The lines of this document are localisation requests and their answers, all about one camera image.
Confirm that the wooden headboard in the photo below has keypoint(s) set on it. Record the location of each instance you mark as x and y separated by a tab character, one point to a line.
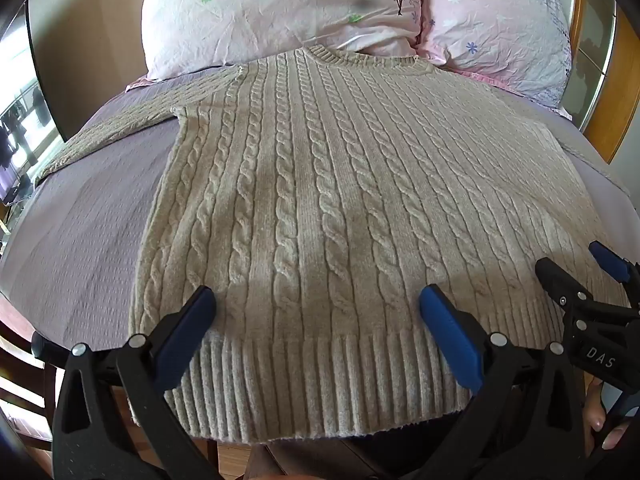
85	45

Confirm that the purple bed sheet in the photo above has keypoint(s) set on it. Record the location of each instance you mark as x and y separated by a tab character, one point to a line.
85	220

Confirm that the wooden slatted chair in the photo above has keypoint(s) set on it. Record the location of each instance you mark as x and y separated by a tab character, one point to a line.
25	385

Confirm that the pink floral pillow with tree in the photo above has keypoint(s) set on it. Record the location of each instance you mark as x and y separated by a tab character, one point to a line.
260	5

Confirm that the person's right hand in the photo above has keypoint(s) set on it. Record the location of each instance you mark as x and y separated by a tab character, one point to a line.
597	412

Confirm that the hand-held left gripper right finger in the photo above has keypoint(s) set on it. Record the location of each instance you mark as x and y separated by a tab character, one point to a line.
449	329

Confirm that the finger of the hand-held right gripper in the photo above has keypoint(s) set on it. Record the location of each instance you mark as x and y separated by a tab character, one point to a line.
609	261
559	284

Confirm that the window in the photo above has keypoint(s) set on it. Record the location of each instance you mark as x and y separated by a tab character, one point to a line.
20	125

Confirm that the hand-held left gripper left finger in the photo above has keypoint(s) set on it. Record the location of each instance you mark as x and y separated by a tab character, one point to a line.
186	329

